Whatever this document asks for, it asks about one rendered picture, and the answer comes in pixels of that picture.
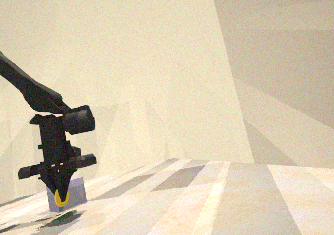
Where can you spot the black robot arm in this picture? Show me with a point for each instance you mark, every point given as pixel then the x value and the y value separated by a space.
pixel 43 99

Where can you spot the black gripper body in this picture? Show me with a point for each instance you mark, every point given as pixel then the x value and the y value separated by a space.
pixel 55 152

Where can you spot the gold coin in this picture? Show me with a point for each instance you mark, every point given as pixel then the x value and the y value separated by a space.
pixel 58 202

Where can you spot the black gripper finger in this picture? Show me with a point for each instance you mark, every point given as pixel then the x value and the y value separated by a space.
pixel 49 181
pixel 62 181

